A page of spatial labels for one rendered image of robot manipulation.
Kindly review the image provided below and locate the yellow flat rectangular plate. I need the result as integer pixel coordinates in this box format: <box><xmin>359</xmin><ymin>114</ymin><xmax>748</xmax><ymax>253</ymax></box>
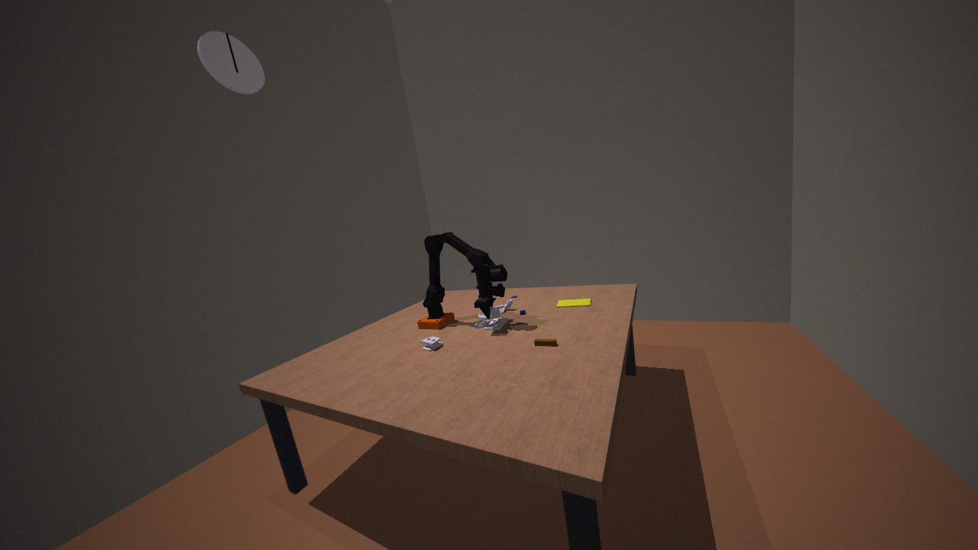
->
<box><xmin>556</xmin><ymin>299</ymin><xmax>591</xmax><ymax>308</ymax></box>

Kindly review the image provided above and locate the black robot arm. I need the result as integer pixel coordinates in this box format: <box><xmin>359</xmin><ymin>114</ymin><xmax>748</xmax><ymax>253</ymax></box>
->
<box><xmin>423</xmin><ymin>232</ymin><xmax>507</xmax><ymax>319</ymax></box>

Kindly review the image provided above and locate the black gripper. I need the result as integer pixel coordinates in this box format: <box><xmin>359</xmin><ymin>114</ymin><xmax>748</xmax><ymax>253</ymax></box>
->
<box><xmin>474</xmin><ymin>282</ymin><xmax>496</xmax><ymax>319</ymax></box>

